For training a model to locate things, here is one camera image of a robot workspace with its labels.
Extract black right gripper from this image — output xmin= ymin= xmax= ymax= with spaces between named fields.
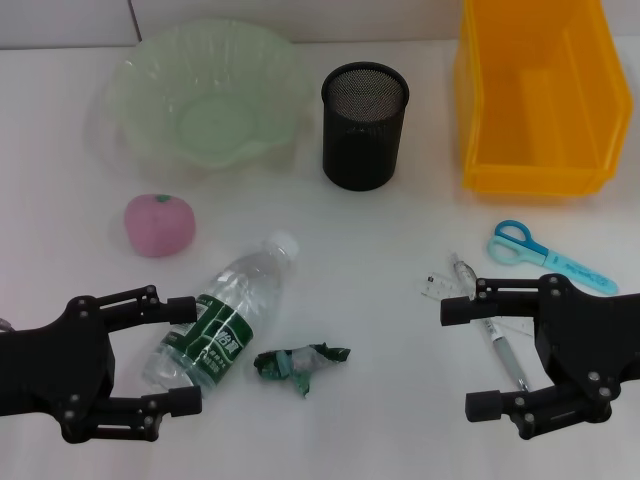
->
xmin=439 ymin=273 xmax=640 ymax=442

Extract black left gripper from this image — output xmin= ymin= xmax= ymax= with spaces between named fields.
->
xmin=0 ymin=284 xmax=204 ymax=444

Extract grey clear ballpoint pen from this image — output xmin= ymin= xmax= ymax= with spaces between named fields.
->
xmin=448 ymin=252 xmax=532 ymax=395

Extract transparent plastic ruler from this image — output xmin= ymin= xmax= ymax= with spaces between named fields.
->
xmin=419 ymin=270 xmax=540 ymax=340

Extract clear water bottle green label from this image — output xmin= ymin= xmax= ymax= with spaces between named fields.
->
xmin=142 ymin=230 xmax=300 ymax=401

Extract blue scissors with sheath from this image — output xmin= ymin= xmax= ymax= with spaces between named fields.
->
xmin=487 ymin=219 xmax=620 ymax=296

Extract pink toy peach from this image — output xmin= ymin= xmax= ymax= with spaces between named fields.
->
xmin=123 ymin=193 xmax=197 ymax=259

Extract green plastic wrapper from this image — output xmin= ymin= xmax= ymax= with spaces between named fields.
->
xmin=253 ymin=342 xmax=352 ymax=400

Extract black mesh pen holder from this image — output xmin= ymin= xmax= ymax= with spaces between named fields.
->
xmin=320 ymin=61 xmax=411 ymax=192

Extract translucent green fruit bowl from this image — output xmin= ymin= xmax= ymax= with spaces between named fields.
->
xmin=97 ymin=18 xmax=312 ymax=177

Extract yellow plastic bin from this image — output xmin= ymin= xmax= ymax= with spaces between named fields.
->
xmin=453 ymin=0 xmax=635 ymax=196

